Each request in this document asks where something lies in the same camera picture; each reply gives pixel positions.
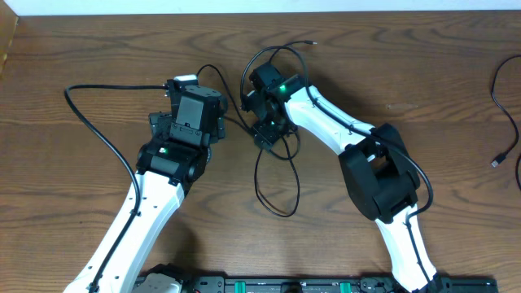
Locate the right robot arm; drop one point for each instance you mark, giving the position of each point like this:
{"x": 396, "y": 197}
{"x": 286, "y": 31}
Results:
{"x": 381, "y": 179}

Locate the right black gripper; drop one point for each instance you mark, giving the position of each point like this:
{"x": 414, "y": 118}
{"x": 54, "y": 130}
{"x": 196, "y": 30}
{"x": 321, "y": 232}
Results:
{"x": 264, "y": 137}

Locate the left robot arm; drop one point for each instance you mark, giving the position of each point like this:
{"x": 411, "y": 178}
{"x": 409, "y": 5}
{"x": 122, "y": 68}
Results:
{"x": 168, "y": 165}

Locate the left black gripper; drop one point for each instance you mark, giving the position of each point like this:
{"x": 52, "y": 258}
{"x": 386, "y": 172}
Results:
{"x": 165, "y": 123}

